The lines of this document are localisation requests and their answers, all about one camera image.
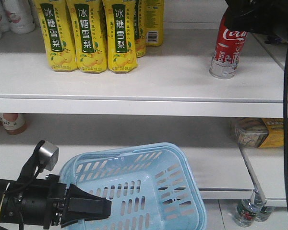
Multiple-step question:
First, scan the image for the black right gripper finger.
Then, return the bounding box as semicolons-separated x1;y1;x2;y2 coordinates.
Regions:
225;0;269;34

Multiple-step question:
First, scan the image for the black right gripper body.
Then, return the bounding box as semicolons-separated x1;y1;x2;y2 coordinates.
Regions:
261;0;288;42

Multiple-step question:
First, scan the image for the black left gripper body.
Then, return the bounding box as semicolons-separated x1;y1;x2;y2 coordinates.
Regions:
44;174;70;228

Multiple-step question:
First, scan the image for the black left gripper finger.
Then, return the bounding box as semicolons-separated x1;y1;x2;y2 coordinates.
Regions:
61;184;112;227

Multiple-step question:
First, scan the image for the red coca-cola aluminium bottle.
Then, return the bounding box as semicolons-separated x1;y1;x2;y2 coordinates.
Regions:
209;11;248;79

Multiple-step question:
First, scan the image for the light blue plastic basket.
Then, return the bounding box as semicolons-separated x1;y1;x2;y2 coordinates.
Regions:
60;143;207;230

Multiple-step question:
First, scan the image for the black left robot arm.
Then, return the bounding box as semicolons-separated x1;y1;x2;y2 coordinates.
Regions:
0;174;112;230

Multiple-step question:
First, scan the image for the orange C100 drink bottle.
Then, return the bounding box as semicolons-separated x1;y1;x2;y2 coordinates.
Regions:
1;113;27;135

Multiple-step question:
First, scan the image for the yellow label cookie box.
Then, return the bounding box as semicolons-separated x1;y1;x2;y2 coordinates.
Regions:
230;117;284;148

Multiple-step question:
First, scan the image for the yellow pear drink bottle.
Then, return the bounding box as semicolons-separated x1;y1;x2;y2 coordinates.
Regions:
34;0;78;72
66;0;108;74
103;0;138;73

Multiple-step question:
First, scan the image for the clear water bottle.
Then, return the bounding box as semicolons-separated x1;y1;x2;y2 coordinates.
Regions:
233;192;264;228

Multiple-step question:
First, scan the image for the white peach drink bottle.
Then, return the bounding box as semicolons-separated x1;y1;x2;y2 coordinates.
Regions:
2;0;36;34

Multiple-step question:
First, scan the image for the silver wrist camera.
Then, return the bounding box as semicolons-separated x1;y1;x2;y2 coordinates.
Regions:
37;140;59;171

